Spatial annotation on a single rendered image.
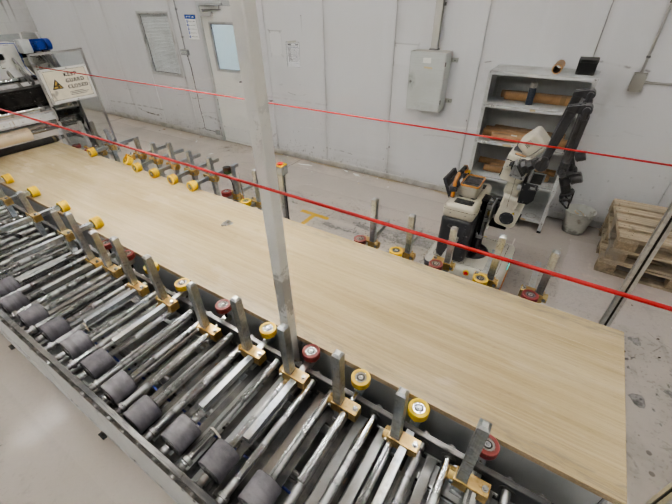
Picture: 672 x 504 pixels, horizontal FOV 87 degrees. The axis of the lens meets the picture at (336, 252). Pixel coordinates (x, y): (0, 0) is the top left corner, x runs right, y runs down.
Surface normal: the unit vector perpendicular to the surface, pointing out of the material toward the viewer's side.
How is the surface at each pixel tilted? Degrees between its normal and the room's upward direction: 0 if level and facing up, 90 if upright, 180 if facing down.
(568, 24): 90
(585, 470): 0
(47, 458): 0
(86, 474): 0
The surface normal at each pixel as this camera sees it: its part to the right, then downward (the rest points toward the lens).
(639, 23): -0.54, 0.50
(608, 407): -0.02, -0.81
